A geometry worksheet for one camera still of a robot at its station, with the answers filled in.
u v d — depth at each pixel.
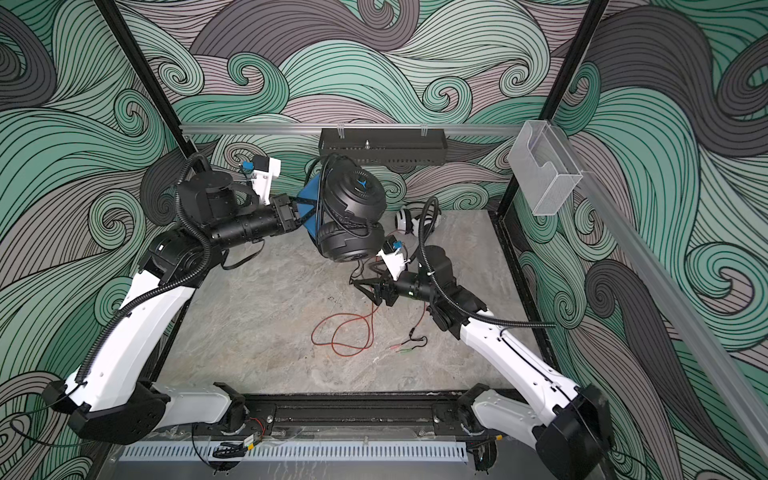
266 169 0.51
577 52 0.78
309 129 0.94
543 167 0.79
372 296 0.63
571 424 0.37
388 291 0.60
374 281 0.60
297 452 0.70
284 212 0.49
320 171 0.46
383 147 0.96
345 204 0.39
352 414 0.76
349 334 0.88
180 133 0.95
